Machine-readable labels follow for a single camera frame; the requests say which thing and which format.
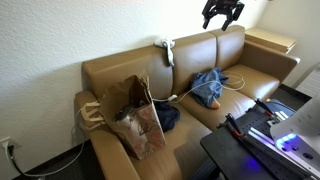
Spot black robot table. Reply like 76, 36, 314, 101
199, 99, 320, 180

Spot white wall outlet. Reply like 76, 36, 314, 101
0, 136, 15, 150

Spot blue denim jeans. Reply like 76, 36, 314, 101
190, 67, 230, 110

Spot brown leather sofa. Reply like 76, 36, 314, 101
73, 24, 301, 180

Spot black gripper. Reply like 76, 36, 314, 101
201, 0, 246, 32

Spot black item inside bag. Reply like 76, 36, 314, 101
114, 105, 134, 122

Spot brown printed paper bag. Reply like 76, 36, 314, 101
99, 73, 168, 160

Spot dark blue cloth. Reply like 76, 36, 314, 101
153, 100, 181, 133

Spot white wall heater unit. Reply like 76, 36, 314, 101
294, 64, 320, 98

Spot white cord at outlet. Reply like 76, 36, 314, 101
2, 107, 87, 178

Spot light wooden side table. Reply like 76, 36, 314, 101
244, 27, 298, 54

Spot black cord at outlet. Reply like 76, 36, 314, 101
7, 144, 46, 180

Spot aluminium mounting rail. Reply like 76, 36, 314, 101
242, 125, 320, 178

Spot red black clamp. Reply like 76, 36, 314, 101
254, 97, 278, 118
217, 112, 246, 139

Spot long white charging cable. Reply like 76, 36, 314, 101
152, 70, 246, 104

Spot white grey sock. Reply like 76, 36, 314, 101
153, 37, 176, 68

